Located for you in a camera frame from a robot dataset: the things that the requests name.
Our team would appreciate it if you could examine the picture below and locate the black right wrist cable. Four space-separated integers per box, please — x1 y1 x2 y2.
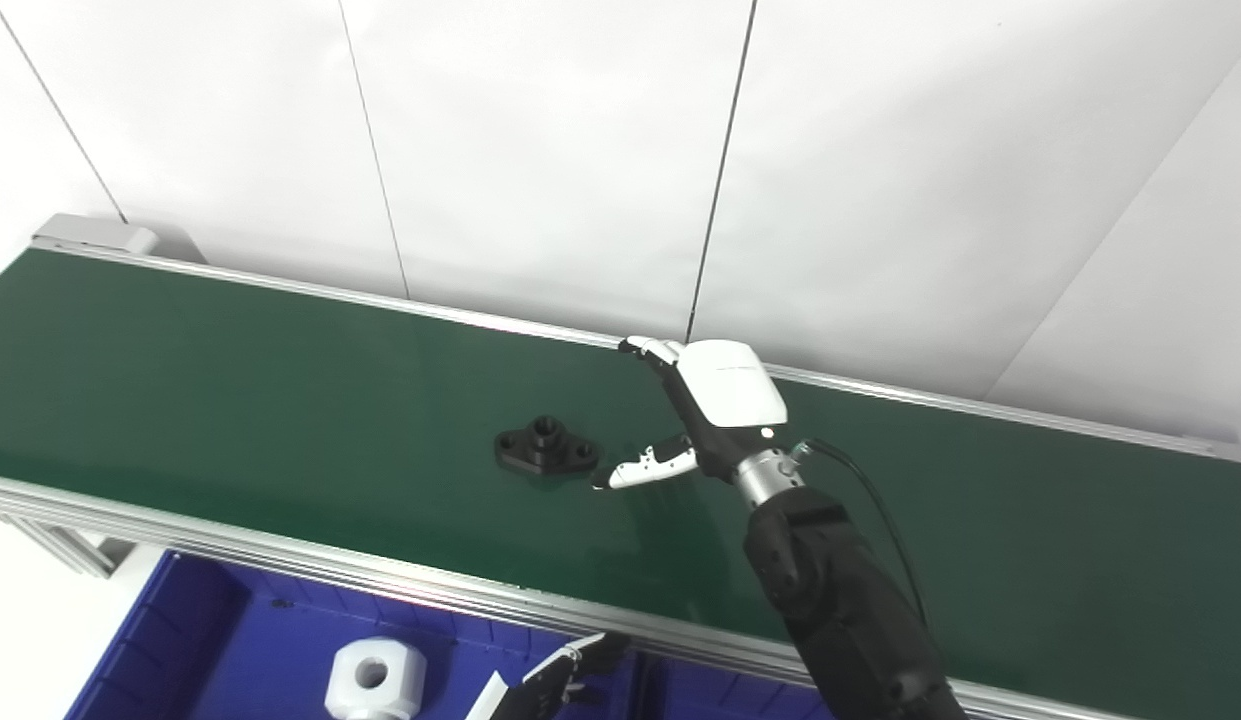
792 437 931 629

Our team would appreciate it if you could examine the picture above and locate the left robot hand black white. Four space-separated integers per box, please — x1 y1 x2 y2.
490 630 633 720

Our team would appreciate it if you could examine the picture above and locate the aluminium conveyor support leg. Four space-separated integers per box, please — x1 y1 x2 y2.
0 510 117 580

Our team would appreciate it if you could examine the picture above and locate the black flange part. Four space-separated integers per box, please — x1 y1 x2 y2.
494 415 601 477

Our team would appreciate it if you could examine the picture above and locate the white plastic block part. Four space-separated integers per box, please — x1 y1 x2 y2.
325 637 427 720

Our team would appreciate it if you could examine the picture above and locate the green conveyor belt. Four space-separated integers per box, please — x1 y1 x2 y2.
0 238 1241 720
0 250 1241 720

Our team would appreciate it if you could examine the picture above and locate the grey conveyor end housing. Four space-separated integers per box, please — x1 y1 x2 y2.
32 213 207 264

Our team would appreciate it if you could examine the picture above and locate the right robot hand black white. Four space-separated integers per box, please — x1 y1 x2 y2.
592 336 793 491

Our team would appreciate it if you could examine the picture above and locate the blue plastic bin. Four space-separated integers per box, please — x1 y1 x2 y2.
65 548 641 720
635 655 833 720

